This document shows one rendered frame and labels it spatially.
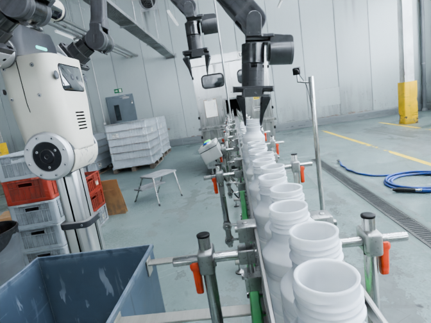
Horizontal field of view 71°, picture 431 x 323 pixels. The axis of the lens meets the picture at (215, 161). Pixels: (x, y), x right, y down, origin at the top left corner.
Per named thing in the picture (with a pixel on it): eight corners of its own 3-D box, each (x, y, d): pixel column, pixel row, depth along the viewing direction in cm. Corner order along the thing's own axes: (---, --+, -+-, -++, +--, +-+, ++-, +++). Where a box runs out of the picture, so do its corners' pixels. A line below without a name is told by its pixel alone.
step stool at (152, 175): (157, 192, 500) (152, 168, 492) (183, 195, 460) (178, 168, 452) (133, 202, 465) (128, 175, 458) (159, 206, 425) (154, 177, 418)
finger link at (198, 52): (196, 77, 126) (192, 54, 124) (213, 74, 125) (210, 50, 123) (194, 75, 119) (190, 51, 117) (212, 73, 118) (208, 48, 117)
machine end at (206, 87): (281, 166, 553) (268, 45, 515) (206, 176, 564) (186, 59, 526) (270, 152, 709) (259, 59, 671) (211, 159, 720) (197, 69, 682)
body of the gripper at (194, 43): (185, 58, 124) (182, 39, 123) (210, 54, 124) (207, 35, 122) (182, 56, 118) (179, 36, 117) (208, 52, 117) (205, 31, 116)
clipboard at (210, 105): (219, 116, 543) (215, 97, 537) (206, 118, 544) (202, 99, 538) (219, 116, 546) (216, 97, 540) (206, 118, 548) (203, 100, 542)
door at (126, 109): (143, 150, 1120) (131, 93, 1082) (117, 154, 1128) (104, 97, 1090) (143, 150, 1130) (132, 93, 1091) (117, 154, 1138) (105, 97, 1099)
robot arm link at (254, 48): (240, 42, 79) (242, 38, 73) (267, 41, 79) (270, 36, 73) (241, 70, 80) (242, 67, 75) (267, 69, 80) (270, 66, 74)
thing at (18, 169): (47, 175, 263) (40, 150, 259) (-1, 182, 261) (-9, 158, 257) (74, 163, 323) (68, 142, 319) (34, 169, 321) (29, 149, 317)
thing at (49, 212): (59, 223, 271) (53, 199, 267) (13, 231, 270) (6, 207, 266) (83, 202, 331) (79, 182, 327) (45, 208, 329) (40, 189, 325)
